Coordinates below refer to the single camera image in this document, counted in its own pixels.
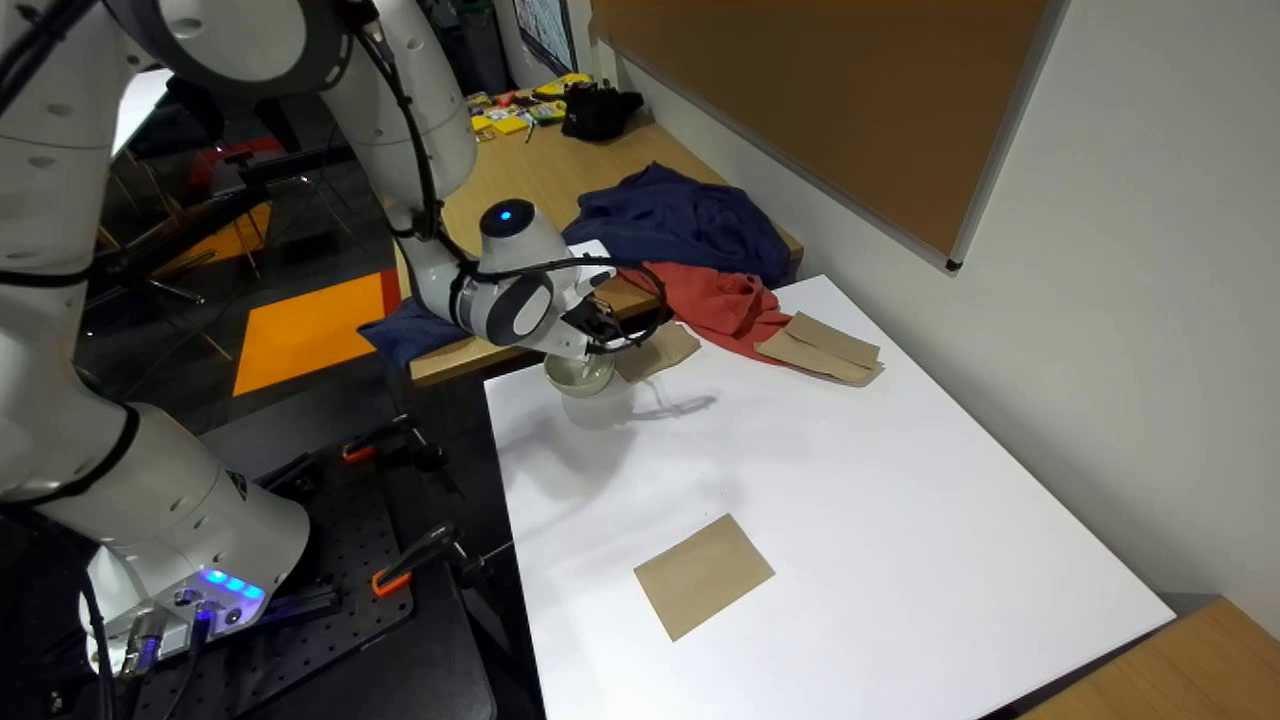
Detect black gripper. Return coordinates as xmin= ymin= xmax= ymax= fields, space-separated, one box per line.
xmin=563 ymin=268 xmax=666 ymax=351

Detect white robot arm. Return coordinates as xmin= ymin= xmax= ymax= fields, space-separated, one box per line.
xmin=0 ymin=0 xmax=638 ymax=675

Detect brown paper piece by bowl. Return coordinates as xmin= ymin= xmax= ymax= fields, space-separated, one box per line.
xmin=616 ymin=322 xmax=700 ymax=384

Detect navy blue cloth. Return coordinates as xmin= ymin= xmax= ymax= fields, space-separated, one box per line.
xmin=563 ymin=165 xmax=792 ymax=286

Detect red cloth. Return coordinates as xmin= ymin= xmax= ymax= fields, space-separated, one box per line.
xmin=650 ymin=265 xmax=787 ymax=355

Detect crumpled brown paper bag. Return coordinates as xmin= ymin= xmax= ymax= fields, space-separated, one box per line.
xmin=758 ymin=310 xmax=883 ymax=386

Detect black bag on table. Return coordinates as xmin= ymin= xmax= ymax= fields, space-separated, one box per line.
xmin=563 ymin=83 xmax=643 ymax=145

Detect yellow items on table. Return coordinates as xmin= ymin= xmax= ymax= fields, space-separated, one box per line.
xmin=469 ymin=71 xmax=592 ymax=138

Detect brown paper square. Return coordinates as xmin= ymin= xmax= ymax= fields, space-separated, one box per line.
xmin=636 ymin=516 xmax=772 ymax=639

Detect orange floor mat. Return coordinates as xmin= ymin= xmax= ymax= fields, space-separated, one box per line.
xmin=232 ymin=270 xmax=387 ymax=394

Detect cork notice board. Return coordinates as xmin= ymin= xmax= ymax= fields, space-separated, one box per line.
xmin=592 ymin=0 xmax=1064 ymax=268

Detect orange handled clamp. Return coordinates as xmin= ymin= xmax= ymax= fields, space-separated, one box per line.
xmin=369 ymin=524 xmax=454 ymax=599

